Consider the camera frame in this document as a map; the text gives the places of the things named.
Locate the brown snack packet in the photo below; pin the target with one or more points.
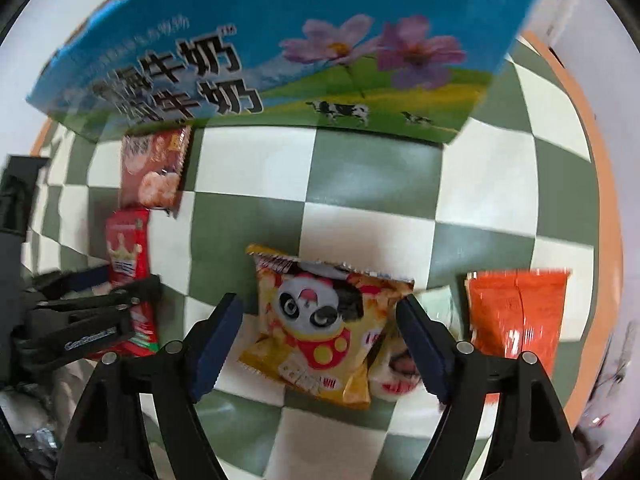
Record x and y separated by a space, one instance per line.
156 172

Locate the yellow panda snack packet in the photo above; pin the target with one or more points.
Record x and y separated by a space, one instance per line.
312 332

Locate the small white chocolate packet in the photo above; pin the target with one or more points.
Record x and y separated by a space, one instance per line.
400 367

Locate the red crown snack packet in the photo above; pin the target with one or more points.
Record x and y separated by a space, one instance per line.
127 255

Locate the blue printed cardboard box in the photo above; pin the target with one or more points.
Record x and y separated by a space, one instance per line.
280 45

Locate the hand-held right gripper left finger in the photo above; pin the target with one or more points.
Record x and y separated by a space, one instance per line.
217 347

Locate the orange foil snack packet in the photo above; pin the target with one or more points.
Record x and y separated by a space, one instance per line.
517 317

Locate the green white checkered blanket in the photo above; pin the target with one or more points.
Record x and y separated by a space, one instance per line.
360 200

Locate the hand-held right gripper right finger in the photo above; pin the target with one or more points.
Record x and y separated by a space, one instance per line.
425 352

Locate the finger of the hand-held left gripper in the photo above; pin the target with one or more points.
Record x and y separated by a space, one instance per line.
85 282
100 327

